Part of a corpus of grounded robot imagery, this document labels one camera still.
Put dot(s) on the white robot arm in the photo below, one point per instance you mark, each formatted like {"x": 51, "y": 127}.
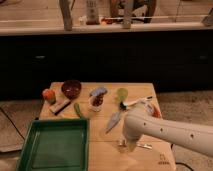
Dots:
{"x": 140, "y": 120}

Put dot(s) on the green plastic tray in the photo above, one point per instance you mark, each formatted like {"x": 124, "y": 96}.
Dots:
{"x": 55, "y": 145}

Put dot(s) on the blue grey cloth piece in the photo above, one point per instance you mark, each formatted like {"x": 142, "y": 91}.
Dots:
{"x": 98, "y": 91}

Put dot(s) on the green plastic spoon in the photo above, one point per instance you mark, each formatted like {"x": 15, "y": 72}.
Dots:
{"x": 122, "y": 94}

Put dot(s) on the white cup with red contents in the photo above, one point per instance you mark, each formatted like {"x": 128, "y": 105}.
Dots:
{"x": 95, "y": 103}

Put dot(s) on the grey knife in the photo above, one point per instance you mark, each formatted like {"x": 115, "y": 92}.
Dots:
{"x": 113, "y": 121}

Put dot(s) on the dark red bowl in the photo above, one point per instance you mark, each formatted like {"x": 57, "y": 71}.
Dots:
{"x": 71, "y": 88}

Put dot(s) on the green pickle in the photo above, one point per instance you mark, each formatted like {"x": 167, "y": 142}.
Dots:
{"x": 78, "y": 111}

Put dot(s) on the black and white sponge block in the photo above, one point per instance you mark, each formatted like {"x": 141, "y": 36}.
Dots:
{"x": 59, "y": 106}

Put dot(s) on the orange plate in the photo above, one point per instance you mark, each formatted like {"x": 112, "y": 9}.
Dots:
{"x": 156, "y": 113}

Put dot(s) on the bottle on counter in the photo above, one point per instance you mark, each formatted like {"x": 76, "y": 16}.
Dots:
{"x": 92, "y": 12}

